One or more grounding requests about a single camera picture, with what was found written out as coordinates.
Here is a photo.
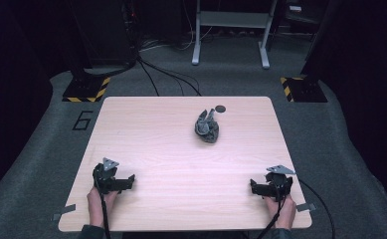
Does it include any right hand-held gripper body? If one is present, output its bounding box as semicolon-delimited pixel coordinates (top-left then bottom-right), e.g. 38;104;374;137
262;164;296;202

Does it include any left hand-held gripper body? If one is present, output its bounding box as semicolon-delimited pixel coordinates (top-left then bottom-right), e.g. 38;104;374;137
92;156;129;195

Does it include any grey towel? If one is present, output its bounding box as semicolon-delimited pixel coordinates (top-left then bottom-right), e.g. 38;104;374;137
194;108;221;144

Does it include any person's right hand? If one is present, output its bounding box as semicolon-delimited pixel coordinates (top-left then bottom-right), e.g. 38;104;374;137
264;193;297;231

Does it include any person's left hand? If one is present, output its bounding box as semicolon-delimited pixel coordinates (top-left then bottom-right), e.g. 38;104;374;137
87;187;119;229

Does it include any grey tape strip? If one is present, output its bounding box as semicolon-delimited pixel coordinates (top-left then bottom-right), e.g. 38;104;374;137
52;203;77;222
295;202;317;213

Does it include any black stand with striped base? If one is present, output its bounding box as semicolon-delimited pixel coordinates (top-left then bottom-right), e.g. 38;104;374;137
61;0;137;104
279;0;358;104

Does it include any white metal stand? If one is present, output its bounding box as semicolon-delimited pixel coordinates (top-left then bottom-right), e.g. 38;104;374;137
191;0;279;70

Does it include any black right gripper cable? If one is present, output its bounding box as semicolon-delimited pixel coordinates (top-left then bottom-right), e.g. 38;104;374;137
255;188;286;239

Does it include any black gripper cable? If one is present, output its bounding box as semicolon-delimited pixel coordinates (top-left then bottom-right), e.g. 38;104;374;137
255;188;286;239
95;178;112;239

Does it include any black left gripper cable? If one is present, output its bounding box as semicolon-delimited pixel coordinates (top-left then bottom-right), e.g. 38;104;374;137
95;178;112;239

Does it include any long black cable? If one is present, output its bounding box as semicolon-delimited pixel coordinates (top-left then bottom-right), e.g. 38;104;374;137
294;178;336;239

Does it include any black floor cable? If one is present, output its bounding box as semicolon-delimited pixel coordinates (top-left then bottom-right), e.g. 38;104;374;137
136;58;161;98
135;55;203;98

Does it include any white floor cable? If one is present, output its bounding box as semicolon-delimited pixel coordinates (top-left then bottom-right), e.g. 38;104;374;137
139;23;215;54

